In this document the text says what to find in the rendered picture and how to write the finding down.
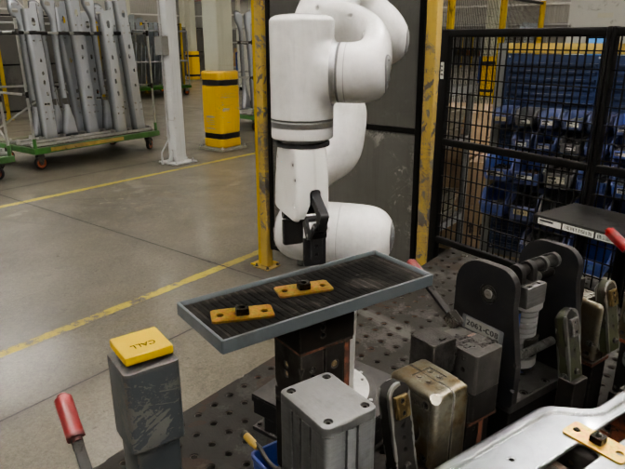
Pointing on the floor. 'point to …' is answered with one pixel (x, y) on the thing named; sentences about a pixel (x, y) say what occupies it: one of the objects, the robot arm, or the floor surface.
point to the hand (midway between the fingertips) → (302, 247)
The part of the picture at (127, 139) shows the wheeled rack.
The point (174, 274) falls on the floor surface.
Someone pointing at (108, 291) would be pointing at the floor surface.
